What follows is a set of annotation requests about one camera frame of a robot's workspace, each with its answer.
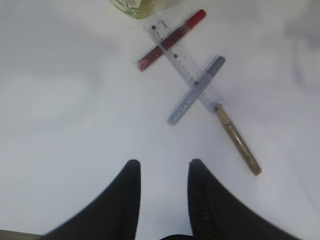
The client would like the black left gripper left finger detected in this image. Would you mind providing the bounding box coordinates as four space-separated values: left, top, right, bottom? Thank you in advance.
44 159 141 240

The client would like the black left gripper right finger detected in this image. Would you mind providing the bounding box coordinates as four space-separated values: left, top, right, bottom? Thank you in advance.
187 159 296 240

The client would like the yellow tea bottle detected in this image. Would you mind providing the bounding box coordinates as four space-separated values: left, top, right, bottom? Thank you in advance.
111 0 183 19

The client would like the gold glitter pen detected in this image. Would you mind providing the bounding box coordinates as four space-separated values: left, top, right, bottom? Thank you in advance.
213 104 262 176

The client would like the silver glitter pen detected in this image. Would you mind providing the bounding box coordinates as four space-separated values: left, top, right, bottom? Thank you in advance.
167 56 226 126

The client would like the red glitter pen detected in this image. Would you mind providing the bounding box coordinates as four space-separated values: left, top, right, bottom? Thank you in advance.
137 9 207 72

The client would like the clear plastic ruler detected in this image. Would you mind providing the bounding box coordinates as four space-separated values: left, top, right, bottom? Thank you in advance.
143 15 225 112

